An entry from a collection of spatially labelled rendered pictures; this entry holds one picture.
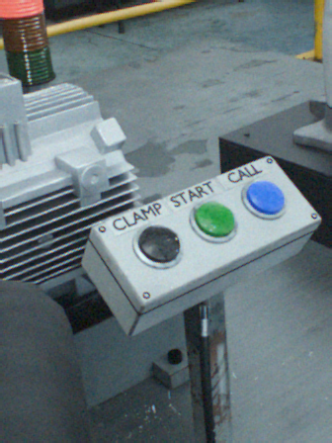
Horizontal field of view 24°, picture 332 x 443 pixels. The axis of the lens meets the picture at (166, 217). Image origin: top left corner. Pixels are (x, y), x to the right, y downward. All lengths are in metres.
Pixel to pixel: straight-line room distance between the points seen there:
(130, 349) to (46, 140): 0.24
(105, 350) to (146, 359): 0.06
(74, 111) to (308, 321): 0.38
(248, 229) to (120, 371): 0.29
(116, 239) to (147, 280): 0.04
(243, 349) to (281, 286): 0.13
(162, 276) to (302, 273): 0.49
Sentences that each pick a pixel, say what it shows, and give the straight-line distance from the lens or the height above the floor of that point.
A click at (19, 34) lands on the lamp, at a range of 1.03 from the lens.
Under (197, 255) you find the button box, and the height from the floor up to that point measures 1.06.
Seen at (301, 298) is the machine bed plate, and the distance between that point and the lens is 0.96.
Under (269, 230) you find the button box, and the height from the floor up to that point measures 1.05.
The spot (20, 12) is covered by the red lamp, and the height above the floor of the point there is 1.13.
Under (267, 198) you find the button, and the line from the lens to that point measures 0.59.
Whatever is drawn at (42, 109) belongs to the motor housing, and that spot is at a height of 1.10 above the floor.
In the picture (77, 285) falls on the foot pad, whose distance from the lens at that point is 0.75.
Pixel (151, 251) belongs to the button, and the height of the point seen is 1.07.
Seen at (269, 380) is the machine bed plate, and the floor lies 0.80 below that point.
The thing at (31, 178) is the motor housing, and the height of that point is 1.06.
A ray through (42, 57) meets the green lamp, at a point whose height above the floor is 1.06.
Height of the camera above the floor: 1.33
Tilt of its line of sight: 28 degrees down
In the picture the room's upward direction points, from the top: 6 degrees counter-clockwise
